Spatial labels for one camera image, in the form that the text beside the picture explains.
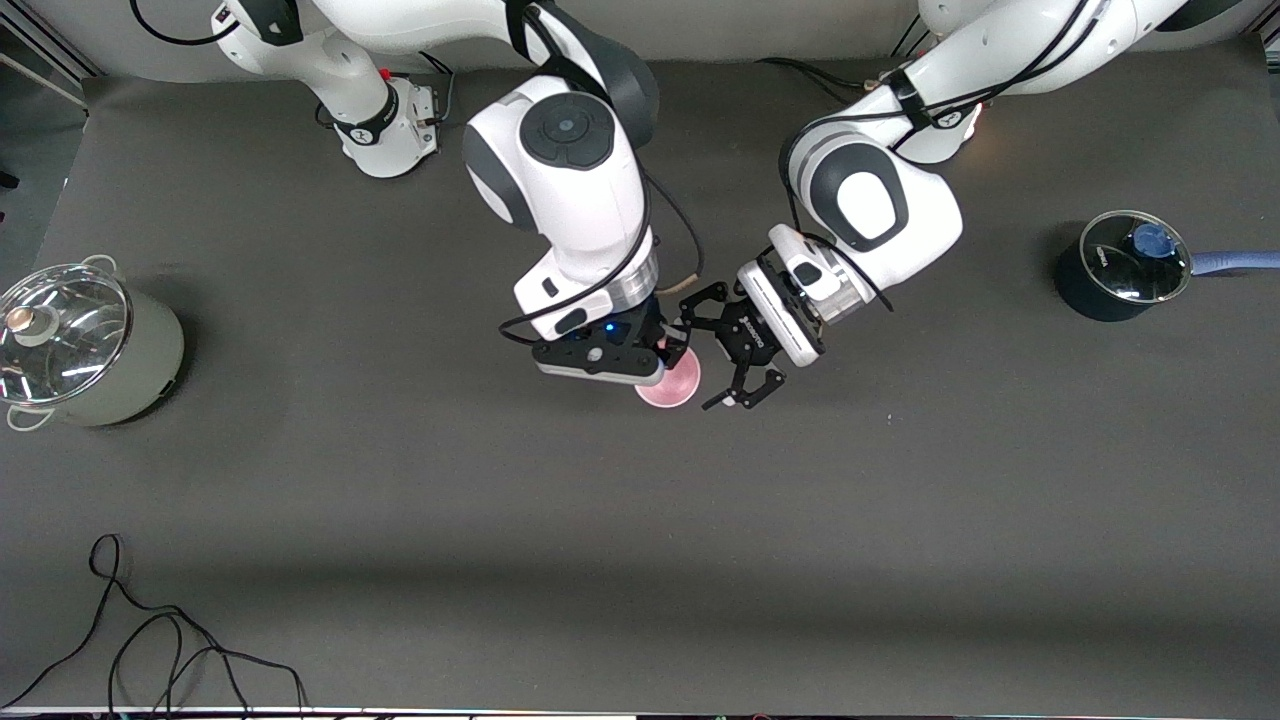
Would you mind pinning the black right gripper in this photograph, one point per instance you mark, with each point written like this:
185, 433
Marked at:
641, 328

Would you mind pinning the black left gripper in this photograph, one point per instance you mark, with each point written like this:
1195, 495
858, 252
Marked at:
748, 336

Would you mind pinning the pink plastic cup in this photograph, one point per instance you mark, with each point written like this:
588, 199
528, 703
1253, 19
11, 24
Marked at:
670, 388

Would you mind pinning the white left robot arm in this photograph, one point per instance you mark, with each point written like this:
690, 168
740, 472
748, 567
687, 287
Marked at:
870, 200

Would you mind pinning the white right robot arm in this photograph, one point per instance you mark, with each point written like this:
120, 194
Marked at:
570, 170

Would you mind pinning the dark grey table mat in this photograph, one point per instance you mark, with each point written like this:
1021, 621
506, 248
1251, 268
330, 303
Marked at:
400, 500

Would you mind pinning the dark blue saucepan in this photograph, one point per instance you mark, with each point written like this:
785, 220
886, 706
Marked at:
1085, 295

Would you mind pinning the glass lid with blue knob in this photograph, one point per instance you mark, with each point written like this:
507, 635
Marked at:
1115, 262

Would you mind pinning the pale green cooking pot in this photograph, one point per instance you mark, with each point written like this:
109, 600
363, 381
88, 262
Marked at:
150, 360

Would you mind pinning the glass lid with beige knob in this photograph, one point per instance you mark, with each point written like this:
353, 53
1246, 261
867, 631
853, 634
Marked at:
70, 330

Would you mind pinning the aluminium frame rail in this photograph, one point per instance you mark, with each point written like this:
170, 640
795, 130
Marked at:
50, 60

